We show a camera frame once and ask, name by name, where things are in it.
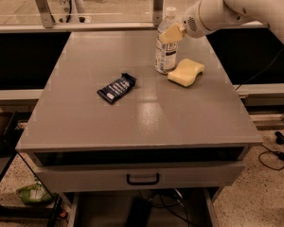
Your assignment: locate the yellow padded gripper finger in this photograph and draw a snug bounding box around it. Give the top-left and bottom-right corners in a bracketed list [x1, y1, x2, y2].
[159, 23, 186, 44]

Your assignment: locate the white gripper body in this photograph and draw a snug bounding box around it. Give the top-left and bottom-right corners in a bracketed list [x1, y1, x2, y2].
[183, 0, 216, 38]

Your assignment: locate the clear plastic water bottle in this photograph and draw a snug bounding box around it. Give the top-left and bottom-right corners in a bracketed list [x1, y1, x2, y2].
[154, 7, 179, 74]

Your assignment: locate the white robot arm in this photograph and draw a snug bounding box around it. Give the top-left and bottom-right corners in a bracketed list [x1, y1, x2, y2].
[159, 0, 284, 45]

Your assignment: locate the yellow sponge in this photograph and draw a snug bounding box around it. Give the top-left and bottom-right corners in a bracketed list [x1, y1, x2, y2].
[168, 59, 204, 87]

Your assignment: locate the blue snack wrapper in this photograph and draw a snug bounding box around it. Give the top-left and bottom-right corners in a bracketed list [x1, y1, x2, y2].
[97, 73, 136, 104]

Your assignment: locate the white pole base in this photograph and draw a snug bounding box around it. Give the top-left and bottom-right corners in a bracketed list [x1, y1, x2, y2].
[51, 0, 93, 24]

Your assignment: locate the grey table drawer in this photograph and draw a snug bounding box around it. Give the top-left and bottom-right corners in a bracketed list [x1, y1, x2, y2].
[35, 161, 245, 192]

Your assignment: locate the green plastic bag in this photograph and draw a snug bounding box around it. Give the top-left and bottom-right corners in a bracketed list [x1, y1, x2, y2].
[16, 183, 57, 205]

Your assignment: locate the middle metal bracket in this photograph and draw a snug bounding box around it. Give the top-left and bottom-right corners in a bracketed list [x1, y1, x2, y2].
[152, 0, 164, 26]

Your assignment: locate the metal bracket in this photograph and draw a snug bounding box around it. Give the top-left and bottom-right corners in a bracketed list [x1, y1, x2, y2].
[35, 0, 55, 28]
[152, 0, 164, 26]

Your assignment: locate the left metal bracket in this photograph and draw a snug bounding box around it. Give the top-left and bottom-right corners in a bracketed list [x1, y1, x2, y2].
[35, 0, 55, 28]

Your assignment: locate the black floor cable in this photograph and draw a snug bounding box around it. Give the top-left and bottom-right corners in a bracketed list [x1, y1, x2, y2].
[257, 131, 284, 172]

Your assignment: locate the black drawer handle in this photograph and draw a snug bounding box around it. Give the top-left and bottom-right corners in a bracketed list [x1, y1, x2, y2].
[126, 173, 160, 186]

